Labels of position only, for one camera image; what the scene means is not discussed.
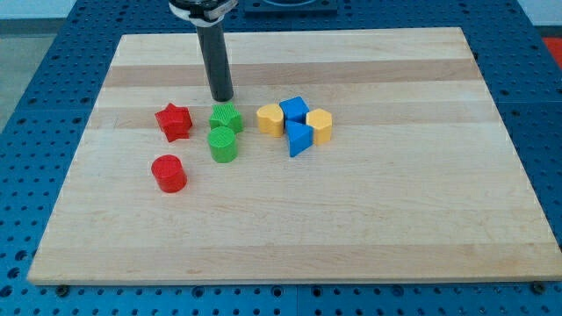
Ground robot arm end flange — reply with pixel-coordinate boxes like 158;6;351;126
169;0;238;24

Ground yellow heart block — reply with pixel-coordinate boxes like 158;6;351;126
256;104;285;138

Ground blue triangle block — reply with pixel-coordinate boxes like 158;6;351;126
285;120;313;157

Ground blue cube block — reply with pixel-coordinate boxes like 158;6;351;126
279;97;309;124

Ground yellow hexagon block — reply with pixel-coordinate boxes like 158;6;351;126
306;109;333;146

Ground green cylinder block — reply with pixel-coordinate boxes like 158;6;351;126
207;126;238;163

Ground wooden board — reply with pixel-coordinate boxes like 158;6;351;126
28;27;561;285

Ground green star block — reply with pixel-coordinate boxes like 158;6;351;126
209;102;244;133

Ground red star block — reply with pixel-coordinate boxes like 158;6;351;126
155;103;193;142

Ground red cylinder block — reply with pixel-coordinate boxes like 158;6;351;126
151;154;188;193

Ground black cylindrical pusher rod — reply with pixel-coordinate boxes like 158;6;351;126
197;22;234;102

